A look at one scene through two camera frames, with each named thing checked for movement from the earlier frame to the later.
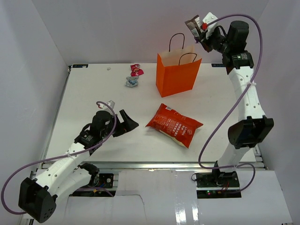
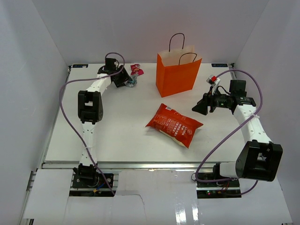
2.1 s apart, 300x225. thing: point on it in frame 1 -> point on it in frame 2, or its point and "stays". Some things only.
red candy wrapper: x=136 y=71 stays
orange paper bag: x=176 y=71 stays
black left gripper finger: x=128 y=124 -> x=124 y=77
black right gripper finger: x=208 y=47 -> x=201 y=108
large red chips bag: x=181 y=128 stays
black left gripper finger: x=117 y=133 -> x=119 y=84
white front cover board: x=169 y=197 stays
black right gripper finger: x=202 y=36 -> x=206 y=100
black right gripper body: x=219 y=42 -> x=218 y=101
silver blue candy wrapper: x=131 y=81 stays
